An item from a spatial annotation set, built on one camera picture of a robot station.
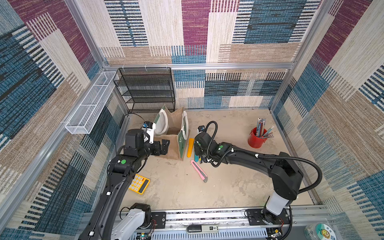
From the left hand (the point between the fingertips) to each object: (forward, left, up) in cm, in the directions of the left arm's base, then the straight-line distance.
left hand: (161, 140), depth 73 cm
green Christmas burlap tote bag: (+21, -3, -15) cm, 26 cm away
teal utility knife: (+3, -17, -24) cm, 30 cm away
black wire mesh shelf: (+48, +17, -5) cm, 51 cm away
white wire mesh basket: (+5, +36, +9) cm, 37 cm away
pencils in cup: (+16, -57, -13) cm, 61 cm away
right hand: (+5, -20, -14) cm, 25 cm away
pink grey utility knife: (-7, -20, -24) cm, 32 cm away
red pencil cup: (+12, -55, -20) cm, 59 cm away
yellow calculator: (-13, +14, -24) cm, 31 cm away
